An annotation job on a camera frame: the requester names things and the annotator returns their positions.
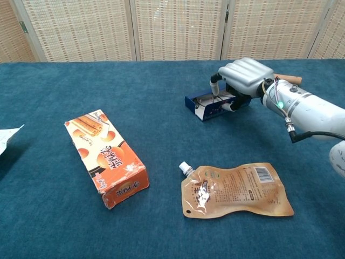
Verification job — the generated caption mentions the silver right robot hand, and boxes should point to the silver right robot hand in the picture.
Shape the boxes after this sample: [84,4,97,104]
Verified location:
[210,57,275,112]

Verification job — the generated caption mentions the blue glasses case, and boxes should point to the blue glasses case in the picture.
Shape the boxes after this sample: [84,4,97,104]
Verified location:
[184,80,253,122]

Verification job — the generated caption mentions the thin metal frame eyeglasses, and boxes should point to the thin metal frame eyeglasses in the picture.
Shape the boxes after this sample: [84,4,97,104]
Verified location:
[195,93,235,108]

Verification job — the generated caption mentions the wooden rolling pin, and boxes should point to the wooden rolling pin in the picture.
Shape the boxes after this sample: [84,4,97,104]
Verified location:
[273,73,302,84]

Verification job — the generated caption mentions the woven bamboo screen panel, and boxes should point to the woven bamboo screen panel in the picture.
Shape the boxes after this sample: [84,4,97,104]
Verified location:
[129,0,230,62]
[307,0,345,59]
[9,0,138,63]
[0,0,37,63]
[220,0,334,60]

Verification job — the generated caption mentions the brown spout pouch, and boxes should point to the brown spout pouch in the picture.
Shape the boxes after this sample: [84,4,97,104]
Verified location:
[178,161,295,219]

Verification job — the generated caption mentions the blue tablecloth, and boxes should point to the blue tablecloth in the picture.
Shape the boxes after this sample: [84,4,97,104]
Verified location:
[0,58,345,259]

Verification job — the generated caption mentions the orange biscuit box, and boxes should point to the orange biscuit box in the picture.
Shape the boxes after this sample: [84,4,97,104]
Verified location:
[64,109,150,210]

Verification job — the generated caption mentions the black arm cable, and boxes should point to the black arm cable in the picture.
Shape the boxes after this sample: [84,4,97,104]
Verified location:
[285,122,345,144]

